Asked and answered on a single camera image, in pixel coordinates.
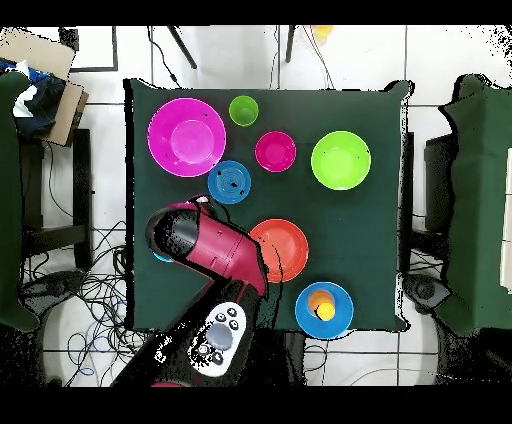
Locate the orange-red bowl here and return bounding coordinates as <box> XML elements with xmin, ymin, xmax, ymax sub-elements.
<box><xmin>248</xmin><ymin>218</ymin><xmax>310</xmax><ymax>284</ymax></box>

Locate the orange cup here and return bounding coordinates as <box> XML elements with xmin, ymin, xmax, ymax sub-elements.
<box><xmin>306</xmin><ymin>289</ymin><xmax>337</xmax><ymax>322</ymax></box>

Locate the large blue bowl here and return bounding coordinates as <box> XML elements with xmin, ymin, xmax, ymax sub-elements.
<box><xmin>294</xmin><ymin>281</ymin><xmax>356</xmax><ymax>340</ymax></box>

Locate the blue flat-bottomed bowl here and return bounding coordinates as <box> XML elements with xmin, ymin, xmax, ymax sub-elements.
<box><xmin>206</xmin><ymin>159</ymin><xmax>252</xmax><ymax>206</ymax></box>

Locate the small pink-red bowl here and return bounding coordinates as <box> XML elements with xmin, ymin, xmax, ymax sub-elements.
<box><xmin>254</xmin><ymin>130</ymin><xmax>298</xmax><ymax>174</ymax></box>

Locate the green bowl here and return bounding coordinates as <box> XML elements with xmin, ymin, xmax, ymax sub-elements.
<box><xmin>310</xmin><ymin>130</ymin><xmax>372</xmax><ymax>191</ymax></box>

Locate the large pink bowl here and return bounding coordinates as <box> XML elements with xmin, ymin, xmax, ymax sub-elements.
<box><xmin>146</xmin><ymin>97</ymin><xmax>228</xmax><ymax>178</ymax></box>

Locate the green cup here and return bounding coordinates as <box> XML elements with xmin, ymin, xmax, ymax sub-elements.
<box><xmin>228</xmin><ymin>94</ymin><xmax>260</xmax><ymax>128</ymax></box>

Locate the dark green tablecloth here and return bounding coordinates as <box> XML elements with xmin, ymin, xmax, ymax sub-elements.
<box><xmin>123</xmin><ymin>77</ymin><xmax>415</xmax><ymax>333</ymax></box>

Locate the black stand leg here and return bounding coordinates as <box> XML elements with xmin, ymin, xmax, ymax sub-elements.
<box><xmin>166</xmin><ymin>25</ymin><xmax>198</xmax><ymax>70</ymax></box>
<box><xmin>284</xmin><ymin>25</ymin><xmax>297</xmax><ymax>64</ymax></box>

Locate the black box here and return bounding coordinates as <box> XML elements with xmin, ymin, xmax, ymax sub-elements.
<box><xmin>423</xmin><ymin>133</ymin><xmax>455</xmax><ymax>233</ymax></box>

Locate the green-clothed side table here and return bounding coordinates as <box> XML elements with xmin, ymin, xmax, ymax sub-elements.
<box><xmin>0</xmin><ymin>70</ymin><xmax>41</xmax><ymax>333</ymax></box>
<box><xmin>435</xmin><ymin>73</ymin><xmax>512</xmax><ymax>337</ymax></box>

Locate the dark clothing bundle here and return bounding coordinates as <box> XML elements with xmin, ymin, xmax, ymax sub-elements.
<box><xmin>11</xmin><ymin>59</ymin><xmax>68</xmax><ymax>139</ymax></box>

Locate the white panel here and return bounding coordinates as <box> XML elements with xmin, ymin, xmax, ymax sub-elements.
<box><xmin>499</xmin><ymin>146</ymin><xmax>512</xmax><ymax>295</ymax></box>

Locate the cardboard box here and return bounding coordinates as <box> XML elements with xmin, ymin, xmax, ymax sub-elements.
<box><xmin>0</xmin><ymin>26</ymin><xmax>90</xmax><ymax>148</ymax></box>

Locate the tangle of black cables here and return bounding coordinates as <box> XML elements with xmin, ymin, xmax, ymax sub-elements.
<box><xmin>19</xmin><ymin>219</ymin><xmax>161</xmax><ymax>387</ymax></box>

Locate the black cable with plug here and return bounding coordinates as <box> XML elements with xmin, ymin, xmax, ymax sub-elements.
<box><xmin>146</xmin><ymin>25</ymin><xmax>184</xmax><ymax>89</ymax></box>

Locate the black stool frame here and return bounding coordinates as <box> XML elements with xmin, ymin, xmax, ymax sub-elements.
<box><xmin>19</xmin><ymin>127</ymin><xmax>94</xmax><ymax>271</ymax></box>

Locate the black pedestal foot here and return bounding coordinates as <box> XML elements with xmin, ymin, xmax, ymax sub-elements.
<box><xmin>19</xmin><ymin>269</ymin><xmax>87</xmax><ymax>309</ymax></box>
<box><xmin>402</xmin><ymin>273</ymin><xmax>452</xmax><ymax>315</ymax></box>

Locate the black floor frame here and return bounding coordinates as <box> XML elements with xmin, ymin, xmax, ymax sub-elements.
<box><xmin>58</xmin><ymin>25</ymin><xmax>120</xmax><ymax>74</ymax></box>

